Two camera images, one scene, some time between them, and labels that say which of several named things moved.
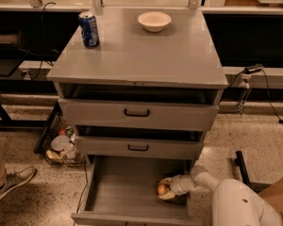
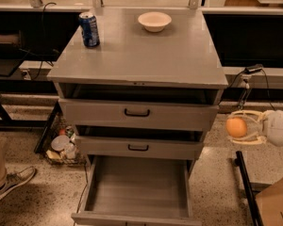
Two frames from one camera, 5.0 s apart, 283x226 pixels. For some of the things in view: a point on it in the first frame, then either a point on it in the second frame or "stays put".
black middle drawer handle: x=137 y=150 stays put
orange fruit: x=160 y=189 to x=236 y=126
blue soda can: x=88 y=24 stays put
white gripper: x=178 y=185 to x=279 y=127
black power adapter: x=252 y=69 stays put
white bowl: x=154 y=21 stays put
